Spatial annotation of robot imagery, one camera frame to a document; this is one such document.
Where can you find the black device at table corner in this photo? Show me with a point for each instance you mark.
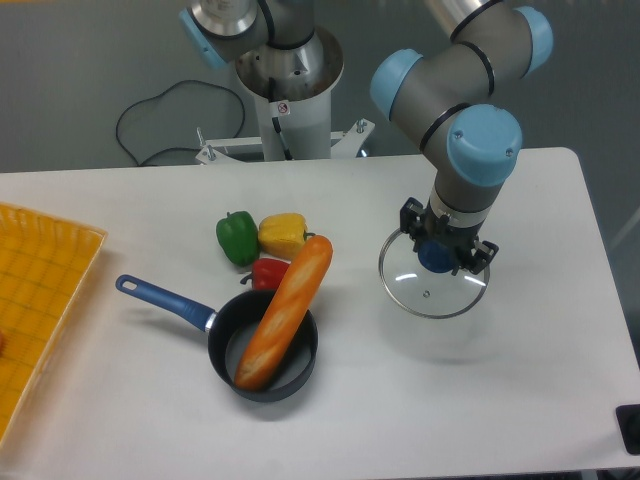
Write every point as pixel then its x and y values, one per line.
pixel 628 418

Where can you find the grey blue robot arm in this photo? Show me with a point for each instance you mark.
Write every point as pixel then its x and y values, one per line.
pixel 441 103

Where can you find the yellow woven basket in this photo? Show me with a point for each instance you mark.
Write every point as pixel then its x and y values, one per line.
pixel 45 261

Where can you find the green bell pepper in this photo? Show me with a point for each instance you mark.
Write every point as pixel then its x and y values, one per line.
pixel 237 235

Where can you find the orange baguette bread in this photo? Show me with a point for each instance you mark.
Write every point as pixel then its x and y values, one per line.
pixel 284 315

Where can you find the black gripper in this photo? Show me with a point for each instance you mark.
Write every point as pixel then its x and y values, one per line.
pixel 422 225

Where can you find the dark pot with blue handle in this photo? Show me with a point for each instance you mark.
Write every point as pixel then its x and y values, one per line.
pixel 229 331

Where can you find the yellow bell pepper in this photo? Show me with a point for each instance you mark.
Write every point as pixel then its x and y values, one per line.
pixel 283 235

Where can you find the glass pot lid blue knob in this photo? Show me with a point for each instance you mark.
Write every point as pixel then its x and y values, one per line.
pixel 422 284

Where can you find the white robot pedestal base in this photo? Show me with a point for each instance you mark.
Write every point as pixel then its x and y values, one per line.
pixel 291 90

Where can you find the red bell pepper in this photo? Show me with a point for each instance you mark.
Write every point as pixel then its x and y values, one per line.
pixel 266 274

